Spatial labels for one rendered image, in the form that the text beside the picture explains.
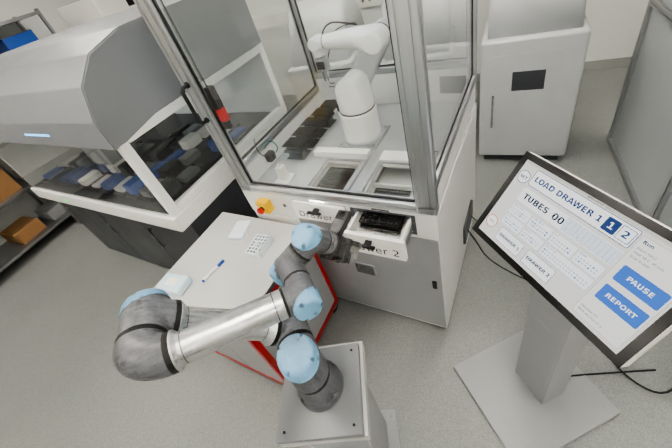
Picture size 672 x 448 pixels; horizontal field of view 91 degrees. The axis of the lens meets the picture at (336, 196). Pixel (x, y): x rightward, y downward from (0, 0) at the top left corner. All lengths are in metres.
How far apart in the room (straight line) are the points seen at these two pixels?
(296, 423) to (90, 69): 1.56
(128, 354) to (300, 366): 0.42
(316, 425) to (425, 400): 0.89
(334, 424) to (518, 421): 1.00
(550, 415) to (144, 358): 1.65
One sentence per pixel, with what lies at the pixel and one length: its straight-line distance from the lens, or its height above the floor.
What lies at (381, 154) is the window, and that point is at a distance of 1.21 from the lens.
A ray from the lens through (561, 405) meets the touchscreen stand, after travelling 1.99.
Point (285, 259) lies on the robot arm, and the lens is 0.93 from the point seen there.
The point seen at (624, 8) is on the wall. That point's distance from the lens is 4.48.
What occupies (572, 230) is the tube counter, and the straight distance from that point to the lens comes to 1.08.
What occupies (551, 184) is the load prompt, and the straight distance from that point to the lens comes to 1.13.
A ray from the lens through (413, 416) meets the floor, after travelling 1.96.
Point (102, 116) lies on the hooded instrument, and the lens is 1.79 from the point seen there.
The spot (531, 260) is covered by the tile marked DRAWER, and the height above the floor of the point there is 1.00.
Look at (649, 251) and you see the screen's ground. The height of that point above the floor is 1.15.
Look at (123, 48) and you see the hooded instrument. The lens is 1.88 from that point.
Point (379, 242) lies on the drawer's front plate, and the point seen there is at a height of 0.91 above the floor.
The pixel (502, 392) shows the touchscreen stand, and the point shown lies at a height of 0.04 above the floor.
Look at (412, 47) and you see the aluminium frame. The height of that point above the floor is 1.58.
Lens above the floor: 1.88
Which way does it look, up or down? 38 degrees down
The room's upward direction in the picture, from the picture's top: 19 degrees counter-clockwise
